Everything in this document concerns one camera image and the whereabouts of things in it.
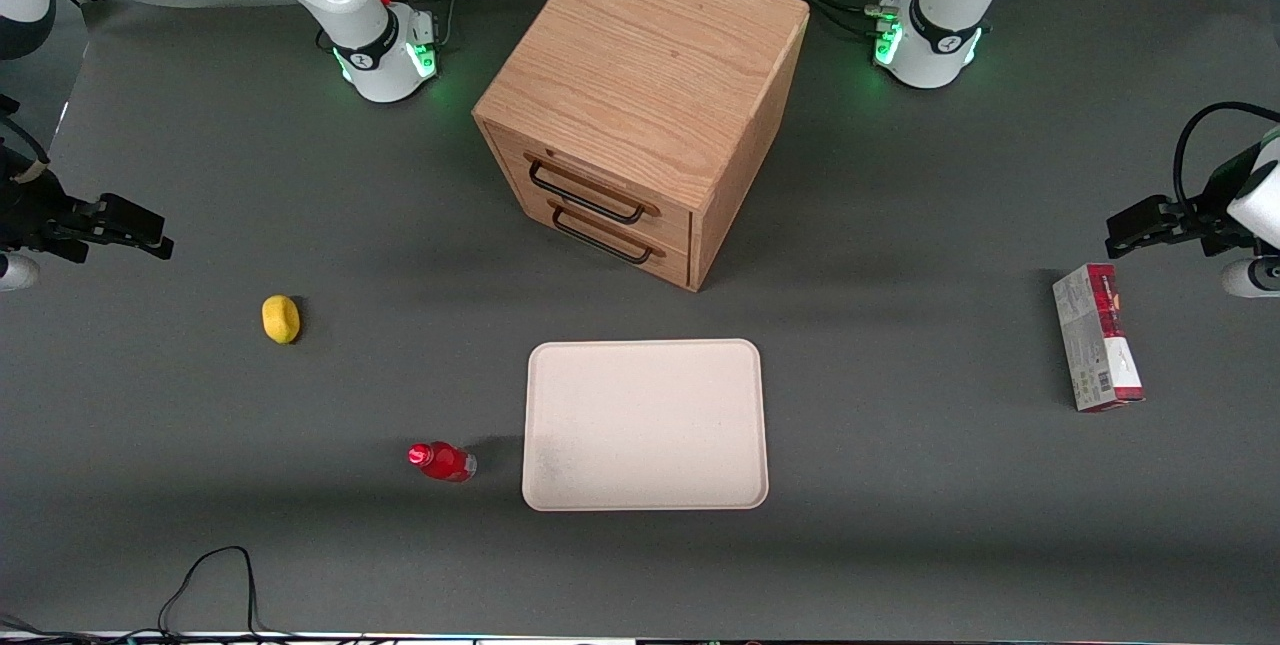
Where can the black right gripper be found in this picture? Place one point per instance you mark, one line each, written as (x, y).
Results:
(32, 213)

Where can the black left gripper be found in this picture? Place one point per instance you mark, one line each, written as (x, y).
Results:
(1208, 218)

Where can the red coke bottle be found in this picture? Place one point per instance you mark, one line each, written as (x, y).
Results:
(445, 463)

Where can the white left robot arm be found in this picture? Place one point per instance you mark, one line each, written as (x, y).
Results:
(940, 55)

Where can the beige rectangular tray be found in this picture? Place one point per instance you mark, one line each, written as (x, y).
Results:
(645, 425)

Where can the red and grey carton box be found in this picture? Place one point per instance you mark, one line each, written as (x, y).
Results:
(1095, 345)

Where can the yellow lemon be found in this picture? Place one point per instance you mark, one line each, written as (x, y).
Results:
(281, 319)

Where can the dark grey table mat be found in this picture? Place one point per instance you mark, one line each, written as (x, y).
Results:
(900, 525)

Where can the wooden drawer front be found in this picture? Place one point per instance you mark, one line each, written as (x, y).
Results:
(672, 263)
(670, 223)

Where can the wooden drawer cabinet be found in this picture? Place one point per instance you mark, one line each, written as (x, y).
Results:
(640, 55)

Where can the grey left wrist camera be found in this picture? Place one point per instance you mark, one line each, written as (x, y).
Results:
(1250, 277)

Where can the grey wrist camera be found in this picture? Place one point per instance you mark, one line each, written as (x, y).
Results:
(1250, 277)
(15, 272)

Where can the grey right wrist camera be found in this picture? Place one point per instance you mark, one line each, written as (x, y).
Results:
(15, 272)

